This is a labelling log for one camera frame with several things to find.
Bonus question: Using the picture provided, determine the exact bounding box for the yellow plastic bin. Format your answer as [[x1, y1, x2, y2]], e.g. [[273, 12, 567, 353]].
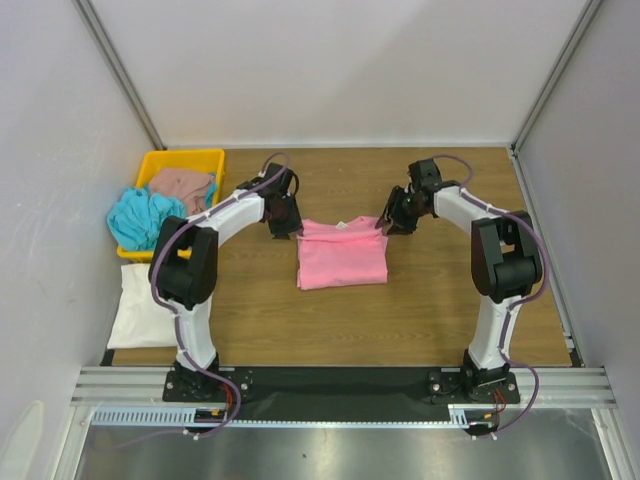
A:
[[116, 148, 225, 262]]

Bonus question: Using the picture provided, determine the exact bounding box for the folded white t shirt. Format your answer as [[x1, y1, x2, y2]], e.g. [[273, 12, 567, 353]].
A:
[[107, 263, 177, 350]]

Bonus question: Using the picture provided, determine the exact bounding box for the grey slotted cable duct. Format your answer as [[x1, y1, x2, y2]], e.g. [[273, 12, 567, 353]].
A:
[[90, 405, 497, 429]]

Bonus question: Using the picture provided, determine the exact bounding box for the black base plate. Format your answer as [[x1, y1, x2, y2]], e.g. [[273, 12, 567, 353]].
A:
[[164, 364, 524, 422]]

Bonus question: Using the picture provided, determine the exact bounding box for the pink t shirt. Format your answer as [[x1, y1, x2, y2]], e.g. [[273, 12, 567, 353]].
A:
[[297, 216, 388, 291]]

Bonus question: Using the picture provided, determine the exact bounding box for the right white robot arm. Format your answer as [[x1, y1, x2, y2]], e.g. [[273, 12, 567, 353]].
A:
[[376, 155, 547, 402]]

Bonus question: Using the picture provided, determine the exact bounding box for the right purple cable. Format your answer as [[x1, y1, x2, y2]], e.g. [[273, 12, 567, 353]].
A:
[[434, 154, 551, 441]]

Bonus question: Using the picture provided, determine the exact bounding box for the purple cable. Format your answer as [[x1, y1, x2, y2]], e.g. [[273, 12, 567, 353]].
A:
[[112, 152, 294, 447], [434, 154, 551, 441]]

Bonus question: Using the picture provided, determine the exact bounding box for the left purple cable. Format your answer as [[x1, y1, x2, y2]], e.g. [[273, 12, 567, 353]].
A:
[[112, 152, 294, 447]]

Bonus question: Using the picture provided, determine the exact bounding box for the turquoise t shirt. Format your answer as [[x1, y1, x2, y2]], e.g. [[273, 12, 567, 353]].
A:
[[107, 181, 192, 252]]

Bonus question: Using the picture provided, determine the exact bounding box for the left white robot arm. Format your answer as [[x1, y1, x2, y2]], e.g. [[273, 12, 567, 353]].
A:
[[149, 162, 303, 402]]

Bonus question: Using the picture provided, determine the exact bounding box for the mauve t shirt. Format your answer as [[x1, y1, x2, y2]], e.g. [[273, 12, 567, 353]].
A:
[[148, 168, 218, 215]]

